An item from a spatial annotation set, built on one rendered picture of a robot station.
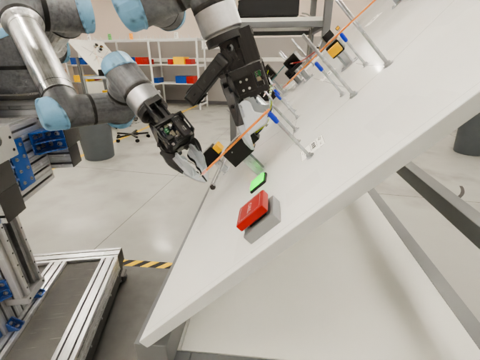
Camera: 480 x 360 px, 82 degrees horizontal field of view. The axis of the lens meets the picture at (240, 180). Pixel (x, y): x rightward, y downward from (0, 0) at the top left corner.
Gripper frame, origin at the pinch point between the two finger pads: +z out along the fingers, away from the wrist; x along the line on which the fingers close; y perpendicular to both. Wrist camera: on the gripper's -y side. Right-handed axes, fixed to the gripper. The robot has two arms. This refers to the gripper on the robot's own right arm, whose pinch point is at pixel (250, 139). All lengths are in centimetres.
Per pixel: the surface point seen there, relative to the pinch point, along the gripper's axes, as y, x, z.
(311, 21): 26, 97, -19
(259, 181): 0.5, -7.6, 6.6
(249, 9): 0, 103, -35
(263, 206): 3.8, -24.4, 2.6
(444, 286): 31, -3, 47
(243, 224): 0.4, -24.9, 4.3
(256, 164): -0.5, -0.9, 5.5
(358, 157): 16.5, -23.2, 0.0
